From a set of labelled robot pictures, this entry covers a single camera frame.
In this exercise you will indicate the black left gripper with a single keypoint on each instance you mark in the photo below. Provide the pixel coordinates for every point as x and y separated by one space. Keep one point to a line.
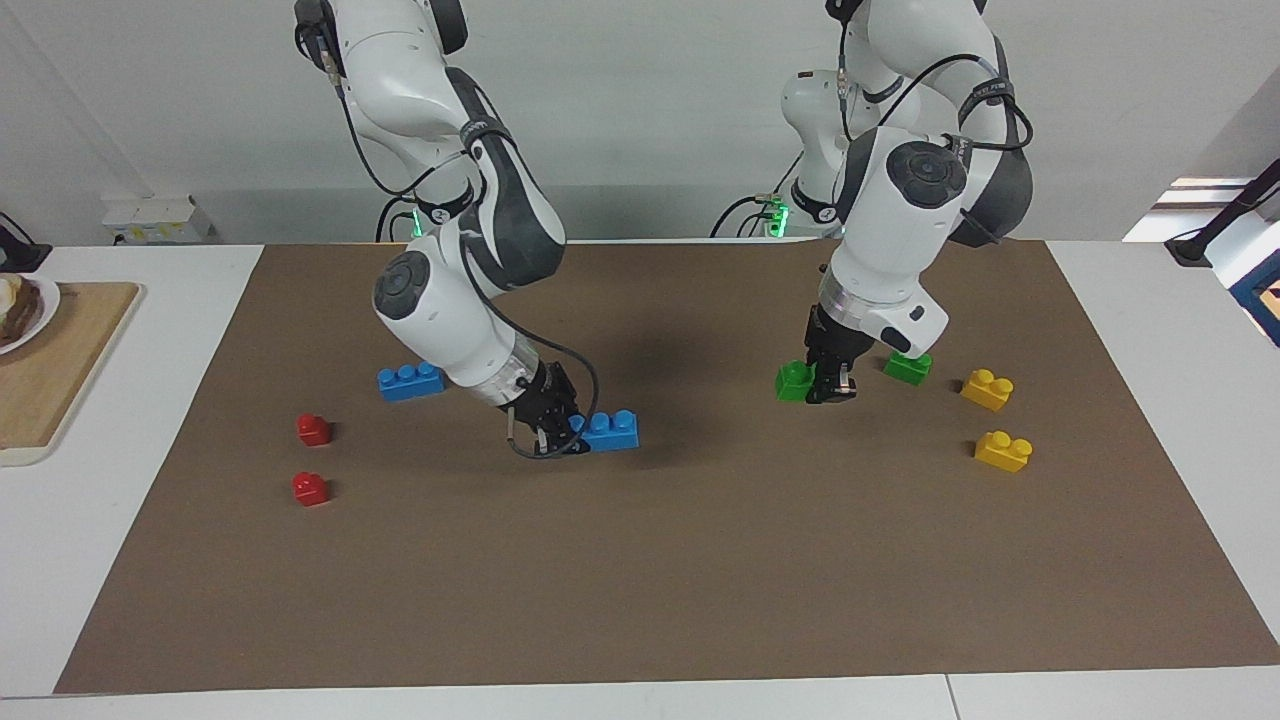
835 345

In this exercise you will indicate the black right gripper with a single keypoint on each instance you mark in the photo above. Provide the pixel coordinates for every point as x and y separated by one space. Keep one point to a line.
548 400

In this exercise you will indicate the green two-stud toy brick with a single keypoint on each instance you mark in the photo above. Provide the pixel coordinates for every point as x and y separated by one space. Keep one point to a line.
907 370
793 383

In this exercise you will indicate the blue three-stud toy brick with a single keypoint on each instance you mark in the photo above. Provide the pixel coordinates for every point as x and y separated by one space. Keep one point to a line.
612 432
411 384

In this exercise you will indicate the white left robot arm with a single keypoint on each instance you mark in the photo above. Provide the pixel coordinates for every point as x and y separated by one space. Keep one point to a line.
890 230

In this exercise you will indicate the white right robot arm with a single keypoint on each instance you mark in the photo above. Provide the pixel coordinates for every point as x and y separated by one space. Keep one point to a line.
440 310

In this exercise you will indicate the brown table mat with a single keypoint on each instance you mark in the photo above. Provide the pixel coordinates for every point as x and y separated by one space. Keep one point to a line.
650 550

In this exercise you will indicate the yellow two-stud toy brick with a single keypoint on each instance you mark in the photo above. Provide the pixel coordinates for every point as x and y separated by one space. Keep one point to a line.
986 391
1002 453

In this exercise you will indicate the red one-stud toy brick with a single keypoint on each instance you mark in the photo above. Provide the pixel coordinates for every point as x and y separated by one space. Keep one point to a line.
313 431
310 490

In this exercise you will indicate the blue framed box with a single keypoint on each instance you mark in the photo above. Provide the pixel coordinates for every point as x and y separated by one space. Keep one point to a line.
1262 300

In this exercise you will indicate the white power strip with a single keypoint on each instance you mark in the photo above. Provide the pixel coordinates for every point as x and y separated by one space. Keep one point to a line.
155 220

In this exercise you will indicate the wooden cutting board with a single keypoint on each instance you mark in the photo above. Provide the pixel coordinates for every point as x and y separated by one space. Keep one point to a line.
60 390

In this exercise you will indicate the white plate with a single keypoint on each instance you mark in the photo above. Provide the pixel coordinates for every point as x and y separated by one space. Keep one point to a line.
48 308

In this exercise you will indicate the brown bread slices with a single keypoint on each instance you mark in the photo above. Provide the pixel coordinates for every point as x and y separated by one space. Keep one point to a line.
18 312

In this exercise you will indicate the black clamp mount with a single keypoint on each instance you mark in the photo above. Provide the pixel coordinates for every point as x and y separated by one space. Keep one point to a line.
20 255

